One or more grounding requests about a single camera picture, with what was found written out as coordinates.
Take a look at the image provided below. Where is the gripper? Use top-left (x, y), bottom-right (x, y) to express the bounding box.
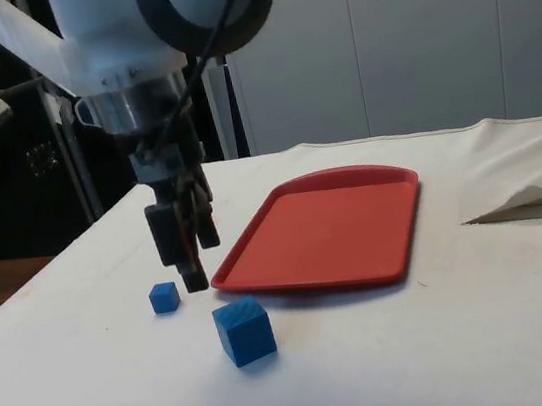
top-left (71, 68), bottom-right (228, 307)

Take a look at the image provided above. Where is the red tray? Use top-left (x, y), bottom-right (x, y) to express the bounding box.
top-left (195, 155), bottom-right (435, 312)

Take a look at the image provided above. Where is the small blue cube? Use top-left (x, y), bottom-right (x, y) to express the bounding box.
top-left (146, 279), bottom-right (183, 318)

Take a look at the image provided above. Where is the large blue cube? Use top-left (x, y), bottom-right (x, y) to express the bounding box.
top-left (209, 292), bottom-right (280, 372)

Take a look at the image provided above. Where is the black cabinet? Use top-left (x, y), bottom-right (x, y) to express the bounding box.
top-left (0, 0), bottom-right (236, 263)

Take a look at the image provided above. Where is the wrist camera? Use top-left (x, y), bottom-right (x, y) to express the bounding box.
top-left (0, 0), bottom-right (90, 140)

